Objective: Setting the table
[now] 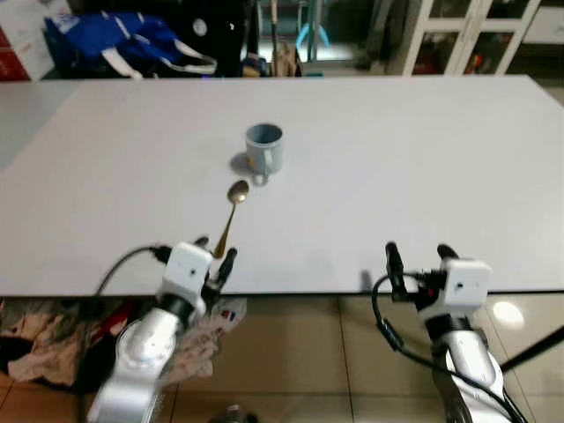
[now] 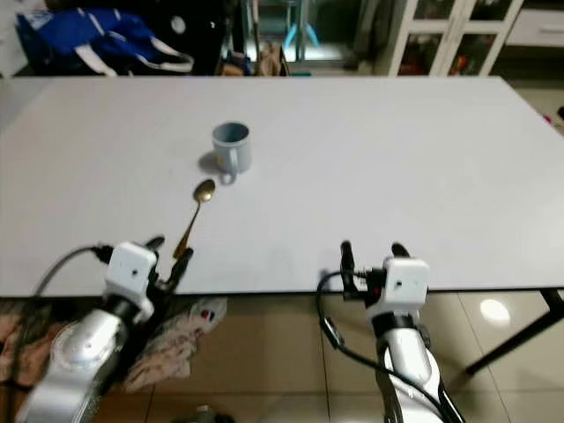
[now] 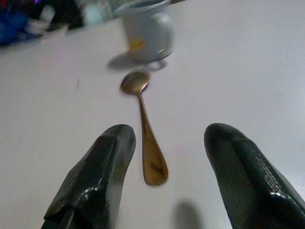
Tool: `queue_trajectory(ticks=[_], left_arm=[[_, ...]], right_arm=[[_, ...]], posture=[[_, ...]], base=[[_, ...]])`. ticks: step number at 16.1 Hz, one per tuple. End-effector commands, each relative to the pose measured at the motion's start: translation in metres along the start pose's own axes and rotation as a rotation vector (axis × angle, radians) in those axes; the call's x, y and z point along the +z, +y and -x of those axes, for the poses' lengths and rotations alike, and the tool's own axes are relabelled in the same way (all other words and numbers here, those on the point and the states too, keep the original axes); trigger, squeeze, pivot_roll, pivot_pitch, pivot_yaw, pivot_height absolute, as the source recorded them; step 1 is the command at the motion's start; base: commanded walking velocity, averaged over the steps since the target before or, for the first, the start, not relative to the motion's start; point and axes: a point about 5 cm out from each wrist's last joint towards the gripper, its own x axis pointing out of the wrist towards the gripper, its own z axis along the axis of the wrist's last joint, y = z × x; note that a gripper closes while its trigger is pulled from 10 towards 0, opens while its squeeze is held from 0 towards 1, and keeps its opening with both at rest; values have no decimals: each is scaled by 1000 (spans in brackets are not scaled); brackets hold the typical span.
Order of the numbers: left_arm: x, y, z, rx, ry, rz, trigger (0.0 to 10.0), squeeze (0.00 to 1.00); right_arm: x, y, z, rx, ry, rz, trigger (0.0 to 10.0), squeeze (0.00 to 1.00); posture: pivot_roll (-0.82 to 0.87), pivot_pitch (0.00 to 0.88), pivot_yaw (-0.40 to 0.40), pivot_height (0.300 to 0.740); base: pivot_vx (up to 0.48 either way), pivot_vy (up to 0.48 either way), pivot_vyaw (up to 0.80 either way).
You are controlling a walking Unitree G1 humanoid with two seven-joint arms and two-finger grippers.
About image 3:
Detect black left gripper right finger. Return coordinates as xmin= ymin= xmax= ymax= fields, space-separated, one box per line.
xmin=203 ymin=123 xmax=305 ymax=229

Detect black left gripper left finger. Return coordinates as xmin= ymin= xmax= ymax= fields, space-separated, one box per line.
xmin=40 ymin=124 xmax=137 ymax=229

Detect gold metal spoon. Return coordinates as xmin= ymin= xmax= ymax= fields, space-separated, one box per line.
xmin=120 ymin=71 xmax=169 ymax=186

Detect white ceramic mug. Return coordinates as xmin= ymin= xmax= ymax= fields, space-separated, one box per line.
xmin=113 ymin=0 xmax=174 ymax=62

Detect dark blue cluttered items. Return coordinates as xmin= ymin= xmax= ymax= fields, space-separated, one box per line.
xmin=0 ymin=0 xmax=86 ymax=47

